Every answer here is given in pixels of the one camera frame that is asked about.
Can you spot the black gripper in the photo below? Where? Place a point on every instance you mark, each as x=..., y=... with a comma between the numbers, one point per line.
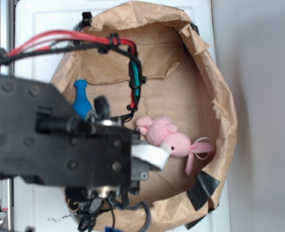
x=93, y=156

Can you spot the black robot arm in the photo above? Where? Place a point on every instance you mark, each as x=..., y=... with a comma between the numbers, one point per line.
x=44, y=141

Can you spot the pink plush bunny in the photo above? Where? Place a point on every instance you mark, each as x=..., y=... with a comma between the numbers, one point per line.
x=163, y=132

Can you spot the brown paper bag bin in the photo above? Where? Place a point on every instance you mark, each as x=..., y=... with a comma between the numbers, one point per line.
x=183, y=83

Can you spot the blue plastic bottle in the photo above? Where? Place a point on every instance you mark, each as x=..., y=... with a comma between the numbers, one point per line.
x=82, y=105

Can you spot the aluminium frame rail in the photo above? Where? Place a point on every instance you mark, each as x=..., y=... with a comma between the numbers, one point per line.
x=7, y=26

